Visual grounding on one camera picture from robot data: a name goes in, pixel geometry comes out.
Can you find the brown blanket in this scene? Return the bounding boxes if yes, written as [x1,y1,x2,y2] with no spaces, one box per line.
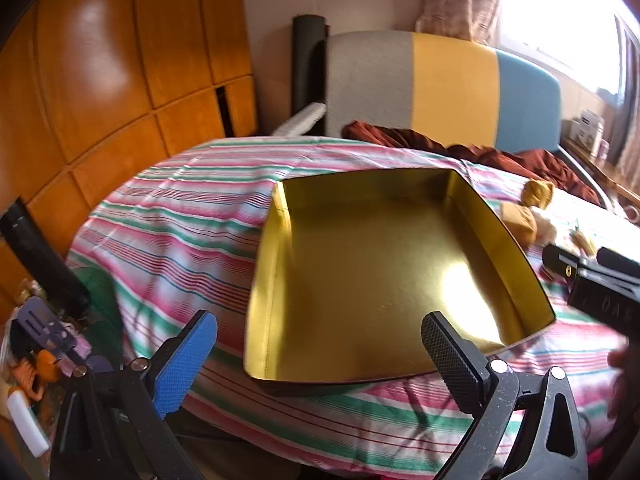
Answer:
[342,120,601,206]

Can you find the person's right hand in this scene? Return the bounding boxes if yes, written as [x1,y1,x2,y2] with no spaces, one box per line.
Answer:
[607,332,640,421]

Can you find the grey yellow blue headboard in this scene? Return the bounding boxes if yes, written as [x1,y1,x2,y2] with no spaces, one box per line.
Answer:
[325,30,562,153]

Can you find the white plastic bar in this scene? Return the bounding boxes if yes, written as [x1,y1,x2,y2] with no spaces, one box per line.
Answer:
[6,391,51,457]

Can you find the black cylinder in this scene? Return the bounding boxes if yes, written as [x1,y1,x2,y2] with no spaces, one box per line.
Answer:
[0,200,91,316]

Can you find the purple plastic gadget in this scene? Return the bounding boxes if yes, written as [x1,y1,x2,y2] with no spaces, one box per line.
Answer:
[17,296,93,376]

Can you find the patterned beige curtain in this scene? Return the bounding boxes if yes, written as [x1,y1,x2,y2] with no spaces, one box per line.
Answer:
[415,0,503,48]
[617,15,640,186]

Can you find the wooden desk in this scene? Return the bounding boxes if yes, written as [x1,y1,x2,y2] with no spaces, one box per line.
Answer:
[560,135,640,211]

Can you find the striped bed sheet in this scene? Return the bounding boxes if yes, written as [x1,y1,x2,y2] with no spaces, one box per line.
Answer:
[67,136,640,476]

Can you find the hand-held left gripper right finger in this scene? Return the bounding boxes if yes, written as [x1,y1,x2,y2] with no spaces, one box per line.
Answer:
[421,311,591,480]

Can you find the wooden wardrobe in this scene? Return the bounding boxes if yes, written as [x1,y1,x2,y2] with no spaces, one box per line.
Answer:
[0,0,258,311]

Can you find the orange plastic item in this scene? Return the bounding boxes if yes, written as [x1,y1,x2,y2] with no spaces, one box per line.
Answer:
[12,350,56,401]

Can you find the white carton on desk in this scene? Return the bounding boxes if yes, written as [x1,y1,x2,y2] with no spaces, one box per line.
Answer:
[575,110,606,148]

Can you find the large white ball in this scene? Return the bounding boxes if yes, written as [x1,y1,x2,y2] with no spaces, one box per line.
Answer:
[532,212,558,246]

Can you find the rough textured yellow sponge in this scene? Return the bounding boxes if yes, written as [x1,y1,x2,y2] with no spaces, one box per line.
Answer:
[521,180,555,209]

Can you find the window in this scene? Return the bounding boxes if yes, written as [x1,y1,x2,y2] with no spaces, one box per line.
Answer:
[500,0,626,96]

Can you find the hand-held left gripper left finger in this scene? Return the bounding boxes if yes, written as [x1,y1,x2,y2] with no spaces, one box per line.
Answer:
[50,310,218,480]

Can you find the gold metal tin box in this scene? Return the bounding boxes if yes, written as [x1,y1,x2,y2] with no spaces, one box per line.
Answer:
[243,167,557,398]

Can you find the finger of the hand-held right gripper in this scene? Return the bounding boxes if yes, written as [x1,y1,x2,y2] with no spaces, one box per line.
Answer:
[542,244,640,333]
[596,247,640,286]

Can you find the large yellow sponge block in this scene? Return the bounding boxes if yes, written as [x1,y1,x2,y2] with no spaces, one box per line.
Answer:
[500,203,538,247]

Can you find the black rolled mat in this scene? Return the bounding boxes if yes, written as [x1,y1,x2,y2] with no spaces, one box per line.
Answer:
[291,14,329,136]

